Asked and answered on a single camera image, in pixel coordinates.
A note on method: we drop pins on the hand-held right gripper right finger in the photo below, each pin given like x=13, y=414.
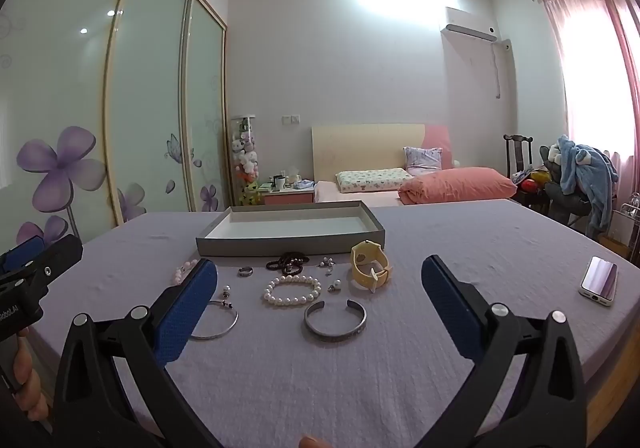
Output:
x=450, y=308

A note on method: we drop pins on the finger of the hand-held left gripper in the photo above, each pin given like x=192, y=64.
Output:
x=20, y=255
x=55, y=260

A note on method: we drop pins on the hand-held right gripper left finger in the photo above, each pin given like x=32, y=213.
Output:
x=185, y=308

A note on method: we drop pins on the thin silver bangle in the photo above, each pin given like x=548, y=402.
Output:
x=236, y=319

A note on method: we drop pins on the yellow wrist watch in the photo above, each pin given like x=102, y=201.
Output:
x=357, y=259

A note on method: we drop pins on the grey shallow box tray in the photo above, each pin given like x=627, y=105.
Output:
x=280, y=244

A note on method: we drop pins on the person's left hand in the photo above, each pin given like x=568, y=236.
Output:
x=25, y=373

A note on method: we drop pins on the person's right hand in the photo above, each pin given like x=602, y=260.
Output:
x=315, y=443

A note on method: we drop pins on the purple bed sheet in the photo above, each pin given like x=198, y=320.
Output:
x=350, y=378

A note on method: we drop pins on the folded pink quilt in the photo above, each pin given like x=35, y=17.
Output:
x=457, y=185

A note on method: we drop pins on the green and yellow plush toy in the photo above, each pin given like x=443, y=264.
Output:
x=250, y=193

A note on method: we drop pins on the patterned white pillow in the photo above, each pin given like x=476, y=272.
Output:
x=372, y=179

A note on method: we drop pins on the smartphone with white case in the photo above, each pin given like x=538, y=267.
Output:
x=597, y=280

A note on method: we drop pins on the pink and cream nightstand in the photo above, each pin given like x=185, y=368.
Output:
x=287, y=198

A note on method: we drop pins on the small lilac pillow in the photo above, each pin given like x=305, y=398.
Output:
x=422, y=159

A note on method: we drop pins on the red and yellow toys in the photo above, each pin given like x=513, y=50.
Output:
x=535, y=180

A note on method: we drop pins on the grey chair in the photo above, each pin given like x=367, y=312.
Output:
x=560, y=200

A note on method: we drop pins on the white mug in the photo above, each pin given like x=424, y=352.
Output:
x=279, y=183

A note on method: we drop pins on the clear tube of plush toys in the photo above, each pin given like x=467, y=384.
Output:
x=246, y=153

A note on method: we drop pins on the dark wooden chair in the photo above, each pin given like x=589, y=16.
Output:
x=515, y=153

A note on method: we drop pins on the bed with pink sheet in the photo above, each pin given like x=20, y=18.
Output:
x=327, y=190

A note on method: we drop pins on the light blue cloth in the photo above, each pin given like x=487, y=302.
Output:
x=302, y=185

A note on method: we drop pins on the cream and pink headboard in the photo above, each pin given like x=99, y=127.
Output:
x=360, y=148

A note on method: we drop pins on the floral sliding door wardrobe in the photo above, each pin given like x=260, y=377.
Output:
x=100, y=78

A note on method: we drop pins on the blue fleece clothing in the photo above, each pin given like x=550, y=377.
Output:
x=585, y=168

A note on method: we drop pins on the metal rack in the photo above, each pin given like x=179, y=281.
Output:
x=629, y=223

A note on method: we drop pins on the white air conditioner pipe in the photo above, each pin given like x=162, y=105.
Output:
x=497, y=68

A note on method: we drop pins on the white air conditioner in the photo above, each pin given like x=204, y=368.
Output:
x=470, y=26

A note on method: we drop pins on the pink curtain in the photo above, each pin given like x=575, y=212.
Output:
x=615, y=28

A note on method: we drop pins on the white wall switch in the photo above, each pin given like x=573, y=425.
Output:
x=291, y=119

